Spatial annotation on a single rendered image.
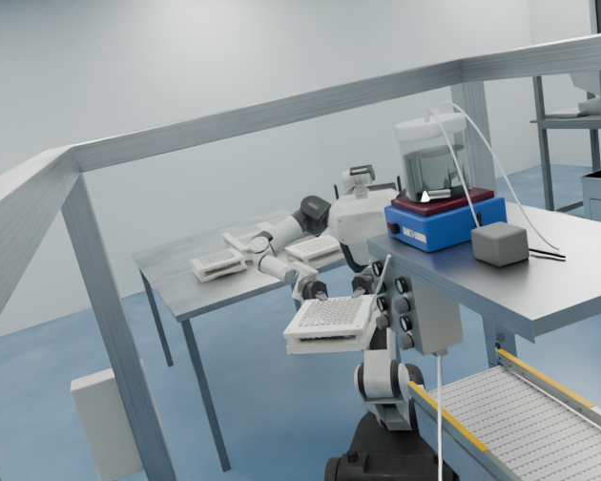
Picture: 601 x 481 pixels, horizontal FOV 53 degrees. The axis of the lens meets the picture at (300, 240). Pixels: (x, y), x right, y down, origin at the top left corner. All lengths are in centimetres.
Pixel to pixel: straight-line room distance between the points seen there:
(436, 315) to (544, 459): 36
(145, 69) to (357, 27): 233
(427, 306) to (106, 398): 78
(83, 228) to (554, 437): 110
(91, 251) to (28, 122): 472
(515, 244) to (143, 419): 91
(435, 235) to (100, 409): 87
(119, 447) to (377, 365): 111
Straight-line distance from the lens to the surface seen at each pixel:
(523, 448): 144
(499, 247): 115
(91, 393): 153
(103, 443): 159
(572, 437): 147
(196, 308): 276
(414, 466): 257
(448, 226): 130
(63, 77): 605
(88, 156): 133
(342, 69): 678
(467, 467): 147
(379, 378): 233
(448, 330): 138
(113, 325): 140
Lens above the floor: 174
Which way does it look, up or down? 15 degrees down
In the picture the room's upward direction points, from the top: 12 degrees counter-clockwise
